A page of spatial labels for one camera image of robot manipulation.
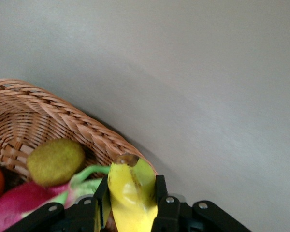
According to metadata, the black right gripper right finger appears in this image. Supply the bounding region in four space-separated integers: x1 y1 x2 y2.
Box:
152 174 252 232

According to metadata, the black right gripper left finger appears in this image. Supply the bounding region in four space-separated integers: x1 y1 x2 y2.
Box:
4 177 112 232

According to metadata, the yellow banana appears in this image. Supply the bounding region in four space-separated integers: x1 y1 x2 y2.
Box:
107 154 159 232

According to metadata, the brown-green kiwi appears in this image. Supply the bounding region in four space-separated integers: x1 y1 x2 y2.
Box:
26 138 86 187

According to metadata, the pink dragon fruit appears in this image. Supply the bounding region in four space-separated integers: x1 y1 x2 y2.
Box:
0 164 112 232

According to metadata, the oval wicker basket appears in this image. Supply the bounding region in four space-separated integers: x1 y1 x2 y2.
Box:
0 78 158 187

